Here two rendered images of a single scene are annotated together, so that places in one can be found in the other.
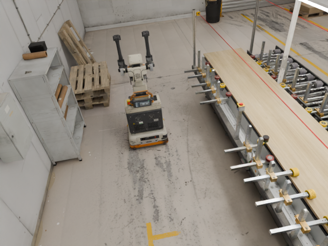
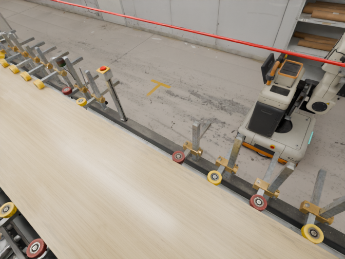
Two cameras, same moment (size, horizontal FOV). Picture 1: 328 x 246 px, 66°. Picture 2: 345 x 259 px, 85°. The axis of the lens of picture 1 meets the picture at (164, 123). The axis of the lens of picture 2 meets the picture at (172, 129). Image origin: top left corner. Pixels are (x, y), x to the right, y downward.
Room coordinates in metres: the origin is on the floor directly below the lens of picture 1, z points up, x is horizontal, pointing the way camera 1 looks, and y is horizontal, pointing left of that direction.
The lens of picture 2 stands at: (3.39, -1.38, 1.92)
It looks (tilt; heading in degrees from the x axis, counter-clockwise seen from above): 51 degrees down; 137
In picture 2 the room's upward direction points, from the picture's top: 8 degrees counter-clockwise
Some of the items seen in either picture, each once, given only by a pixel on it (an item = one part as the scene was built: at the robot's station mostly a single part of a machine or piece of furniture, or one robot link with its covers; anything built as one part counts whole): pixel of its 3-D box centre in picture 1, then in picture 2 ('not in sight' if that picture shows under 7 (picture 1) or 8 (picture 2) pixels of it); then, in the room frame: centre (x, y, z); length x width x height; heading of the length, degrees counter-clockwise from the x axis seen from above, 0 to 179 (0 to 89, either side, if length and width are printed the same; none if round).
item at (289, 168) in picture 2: (207, 78); (273, 185); (3.48, -0.76, 0.88); 0.04 x 0.04 x 0.48; 5
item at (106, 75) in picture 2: (240, 107); (104, 73); (2.25, -0.87, 1.18); 0.07 x 0.07 x 0.08; 5
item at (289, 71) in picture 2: (141, 96); (288, 73); (3.17, 0.29, 0.87); 0.23 x 0.15 x 0.11; 95
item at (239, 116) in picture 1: (238, 124); (116, 100); (2.25, -0.87, 0.93); 0.05 x 0.05 x 0.45; 5
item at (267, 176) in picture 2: (204, 84); (266, 179); (3.44, -0.71, 0.80); 0.43 x 0.03 x 0.04; 95
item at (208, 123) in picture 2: (215, 101); (194, 142); (2.94, -0.76, 0.81); 0.43 x 0.03 x 0.04; 95
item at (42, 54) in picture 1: (34, 55); not in sight; (3.37, 1.65, 1.59); 0.30 x 0.08 x 0.08; 95
